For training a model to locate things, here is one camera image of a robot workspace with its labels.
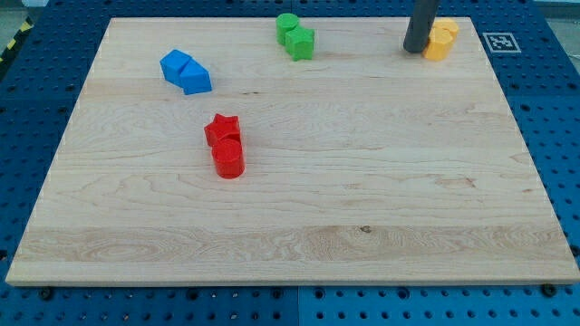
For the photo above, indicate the red circle block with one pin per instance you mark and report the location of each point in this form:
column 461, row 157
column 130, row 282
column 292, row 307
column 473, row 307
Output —
column 228, row 158

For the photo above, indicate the wooden board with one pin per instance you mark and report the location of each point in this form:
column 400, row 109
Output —
column 365, row 165

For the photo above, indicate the green circle block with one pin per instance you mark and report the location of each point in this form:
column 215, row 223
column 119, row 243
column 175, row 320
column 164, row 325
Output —
column 284, row 23

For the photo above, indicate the red star block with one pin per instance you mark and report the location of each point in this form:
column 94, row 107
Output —
column 222, row 127

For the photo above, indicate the green star block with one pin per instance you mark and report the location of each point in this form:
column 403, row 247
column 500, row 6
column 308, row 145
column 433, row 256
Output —
column 299, row 43

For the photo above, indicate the blue pentagon block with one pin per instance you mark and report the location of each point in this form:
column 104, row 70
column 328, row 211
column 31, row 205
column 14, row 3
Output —
column 194, row 78

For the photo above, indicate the blue cube block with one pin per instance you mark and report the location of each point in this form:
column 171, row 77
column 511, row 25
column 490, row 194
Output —
column 172, row 64

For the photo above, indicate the yellow hexagon block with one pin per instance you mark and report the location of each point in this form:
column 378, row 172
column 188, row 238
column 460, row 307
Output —
column 439, row 44

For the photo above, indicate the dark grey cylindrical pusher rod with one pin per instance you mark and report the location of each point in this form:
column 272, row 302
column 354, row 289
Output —
column 420, row 24

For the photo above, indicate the yellow heart block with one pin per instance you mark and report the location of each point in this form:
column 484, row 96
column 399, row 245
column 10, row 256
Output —
column 448, row 24

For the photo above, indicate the white fiducial marker tag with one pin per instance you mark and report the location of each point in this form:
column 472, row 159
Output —
column 501, row 42

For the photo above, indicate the black bolt left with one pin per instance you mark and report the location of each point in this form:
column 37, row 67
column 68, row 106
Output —
column 45, row 294

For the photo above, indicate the black bolt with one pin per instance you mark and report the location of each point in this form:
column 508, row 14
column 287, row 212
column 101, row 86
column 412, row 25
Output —
column 45, row 294
column 548, row 290

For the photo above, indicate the black bolt right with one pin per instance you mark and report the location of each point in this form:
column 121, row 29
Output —
column 548, row 290

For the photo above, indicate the yellow black hazard tape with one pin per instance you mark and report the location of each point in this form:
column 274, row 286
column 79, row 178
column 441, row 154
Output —
column 17, row 42

